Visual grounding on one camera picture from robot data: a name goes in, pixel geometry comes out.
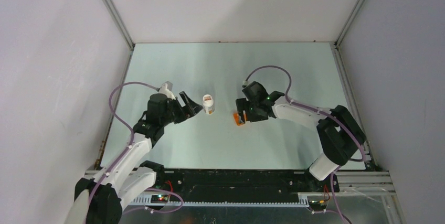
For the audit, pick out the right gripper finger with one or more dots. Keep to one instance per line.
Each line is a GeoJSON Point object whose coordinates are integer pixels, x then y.
{"type": "Point", "coordinates": [255, 115]}
{"type": "Point", "coordinates": [241, 104]}

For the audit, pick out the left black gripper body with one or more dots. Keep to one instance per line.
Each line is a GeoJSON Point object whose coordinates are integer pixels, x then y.
{"type": "Point", "coordinates": [168, 117]}

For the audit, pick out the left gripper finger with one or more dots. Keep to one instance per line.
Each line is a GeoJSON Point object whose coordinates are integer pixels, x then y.
{"type": "Point", "coordinates": [190, 107]}
{"type": "Point", "coordinates": [180, 115]}

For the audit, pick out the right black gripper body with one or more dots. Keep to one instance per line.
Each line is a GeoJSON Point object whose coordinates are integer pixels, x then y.
{"type": "Point", "coordinates": [253, 105]}

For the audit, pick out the orange pill organizer box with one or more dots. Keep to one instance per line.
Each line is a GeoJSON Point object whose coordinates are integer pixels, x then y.
{"type": "Point", "coordinates": [240, 119]}

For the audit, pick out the white pill bottle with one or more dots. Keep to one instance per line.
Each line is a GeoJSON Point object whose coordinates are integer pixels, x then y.
{"type": "Point", "coordinates": [208, 104]}

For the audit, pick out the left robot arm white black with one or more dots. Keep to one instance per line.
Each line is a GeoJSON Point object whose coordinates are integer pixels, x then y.
{"type": "Point", "coordinates": [104, 197]}

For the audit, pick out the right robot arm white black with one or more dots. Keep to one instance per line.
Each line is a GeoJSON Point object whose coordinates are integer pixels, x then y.
{"type": "Point", "coordinates": [339, 133]}

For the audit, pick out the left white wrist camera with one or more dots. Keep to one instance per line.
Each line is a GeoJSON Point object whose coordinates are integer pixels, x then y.
{"type": "Point", "coordinates": [166, 89]}

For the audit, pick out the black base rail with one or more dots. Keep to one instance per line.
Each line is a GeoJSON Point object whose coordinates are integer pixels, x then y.
{"type": "Point", "coordinates": [239, 186]}

